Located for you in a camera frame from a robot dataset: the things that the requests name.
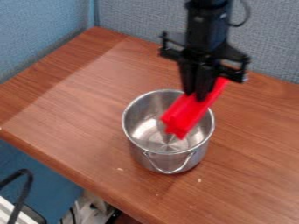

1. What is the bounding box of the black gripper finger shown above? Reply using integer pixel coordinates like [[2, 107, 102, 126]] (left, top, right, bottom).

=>
[[179, 60, 198, 95], [195, 66, 215, 101]]

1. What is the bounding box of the black cable loop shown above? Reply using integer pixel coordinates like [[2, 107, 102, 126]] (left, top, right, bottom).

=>
[[0, 168, 35, 224]]

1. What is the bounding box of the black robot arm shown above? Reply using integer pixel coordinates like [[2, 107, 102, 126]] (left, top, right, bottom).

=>
[[159, 0, 250, 101]]

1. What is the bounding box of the white plastic bag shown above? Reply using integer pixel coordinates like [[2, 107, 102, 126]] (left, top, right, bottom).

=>
[[58, 191, 117, 224]]

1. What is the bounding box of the white grey device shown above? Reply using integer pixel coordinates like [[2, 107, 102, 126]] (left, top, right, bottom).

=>
[[0, 196, 47, 224]]

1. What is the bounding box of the metal pot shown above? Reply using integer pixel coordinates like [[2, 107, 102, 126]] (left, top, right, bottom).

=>
[[122, 89, 215, 174]]

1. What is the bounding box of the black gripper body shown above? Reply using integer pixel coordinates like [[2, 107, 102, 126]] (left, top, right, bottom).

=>
[[161, 8, 250, 83]]

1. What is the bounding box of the red block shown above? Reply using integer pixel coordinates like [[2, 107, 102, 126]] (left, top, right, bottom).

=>
[[161, 78, 230, 139]]

